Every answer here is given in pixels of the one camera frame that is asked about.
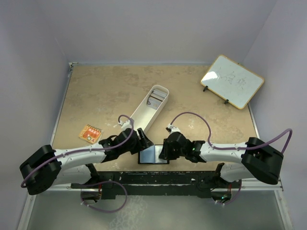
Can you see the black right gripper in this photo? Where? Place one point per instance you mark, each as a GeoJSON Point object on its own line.
{"type": "Point", "coordinates": [165, 154]}

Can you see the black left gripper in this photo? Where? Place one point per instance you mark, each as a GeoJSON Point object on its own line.
{"type": "Point", "coordinates": [146, 142]}

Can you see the black leather card holder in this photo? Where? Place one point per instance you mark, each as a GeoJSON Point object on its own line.
{"type": "Point", "coordinates": [150, 155]}

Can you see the white plastic card tray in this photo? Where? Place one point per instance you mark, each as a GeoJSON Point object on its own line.
{"type": "Point", "coordinates": [144, 116]}

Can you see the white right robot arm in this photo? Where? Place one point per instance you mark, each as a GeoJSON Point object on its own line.
{"type": "Point", "coordinates": [251, 159]}

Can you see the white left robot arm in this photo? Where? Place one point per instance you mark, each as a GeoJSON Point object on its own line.
{"type": "Point", "coordinates": [48, 167]}

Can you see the stack of cards in tray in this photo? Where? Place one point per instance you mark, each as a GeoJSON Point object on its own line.
{"type": "Point", "coordinates": [156, 98]}

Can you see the orange spiral notepad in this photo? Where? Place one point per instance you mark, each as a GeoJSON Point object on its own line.
{"type": "Point", "coordinates": [90, 134]}

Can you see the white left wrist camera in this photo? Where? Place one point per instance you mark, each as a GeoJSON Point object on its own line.
{"type": "Point", "coordinates": [127, 124]}

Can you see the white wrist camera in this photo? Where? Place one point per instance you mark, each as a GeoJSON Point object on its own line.
{"type": "Point", "coordinates": [172, 129]}
{"type": "Point", "coordinates": [127, 124]}

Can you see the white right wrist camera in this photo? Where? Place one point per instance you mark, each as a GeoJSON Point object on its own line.
{"type": "Point", "coordinates": [172, 129]}

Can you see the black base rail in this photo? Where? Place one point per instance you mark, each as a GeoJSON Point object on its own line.
{"type": "Point", "coordinates": [194, 183]}

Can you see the small whiteboard yellow frame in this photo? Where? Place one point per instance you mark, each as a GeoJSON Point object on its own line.
{"type": "Point", "coordinates": [235, 84]}

